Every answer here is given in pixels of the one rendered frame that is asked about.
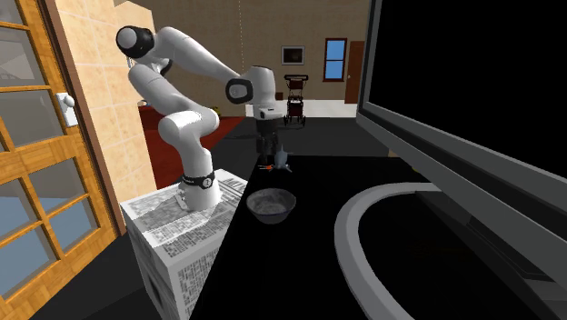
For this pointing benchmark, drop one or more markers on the grey bowl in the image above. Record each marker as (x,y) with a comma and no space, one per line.
(271,205)

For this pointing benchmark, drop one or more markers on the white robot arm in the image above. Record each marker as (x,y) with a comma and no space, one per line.
(186,128)

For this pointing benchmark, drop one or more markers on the grey blue shark toy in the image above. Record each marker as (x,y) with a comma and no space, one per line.
(282,159)

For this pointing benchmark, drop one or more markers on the newspaper patterned robot stand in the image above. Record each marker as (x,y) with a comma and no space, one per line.
(177,235)

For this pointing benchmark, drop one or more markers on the large flat screen television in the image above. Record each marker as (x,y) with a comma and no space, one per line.
(465,177)

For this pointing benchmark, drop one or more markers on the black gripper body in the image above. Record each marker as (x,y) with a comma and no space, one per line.
(266,128)

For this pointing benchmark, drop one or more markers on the red framed window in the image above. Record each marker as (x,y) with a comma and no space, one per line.
(335,59)

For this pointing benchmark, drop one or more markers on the dark red door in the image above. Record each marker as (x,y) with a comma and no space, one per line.
(354,73)

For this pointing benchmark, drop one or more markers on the small orange object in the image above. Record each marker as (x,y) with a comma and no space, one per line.
(266,167)

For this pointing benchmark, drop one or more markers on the framed wall picture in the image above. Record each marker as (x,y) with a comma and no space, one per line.
(293,55)

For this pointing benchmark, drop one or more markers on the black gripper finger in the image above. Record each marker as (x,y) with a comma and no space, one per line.
(273,147)
(261,150)

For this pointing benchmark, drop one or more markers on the wooden glass panel door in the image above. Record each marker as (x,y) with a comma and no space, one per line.
(40,146)

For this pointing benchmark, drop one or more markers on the red and black walker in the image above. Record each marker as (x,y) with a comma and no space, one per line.
(295,101)

